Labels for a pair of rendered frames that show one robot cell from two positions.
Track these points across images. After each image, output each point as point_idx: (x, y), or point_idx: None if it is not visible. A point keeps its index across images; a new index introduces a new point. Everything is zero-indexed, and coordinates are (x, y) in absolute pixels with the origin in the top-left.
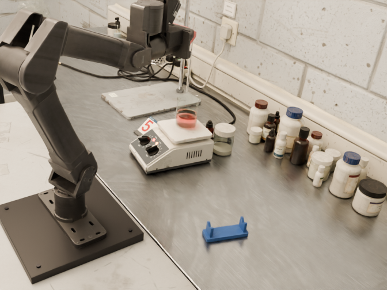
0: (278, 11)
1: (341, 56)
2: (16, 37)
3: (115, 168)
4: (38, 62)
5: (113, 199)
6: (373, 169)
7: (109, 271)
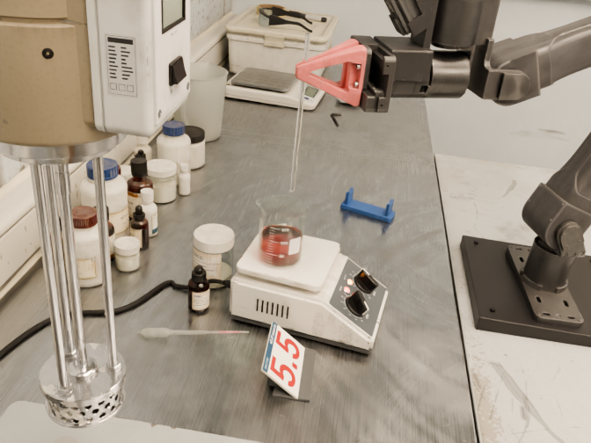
0: None
1: None
2: None
3: (423, 337)
4: None
5: (474, 276)
6: (123, 148)
7: (514, 241)
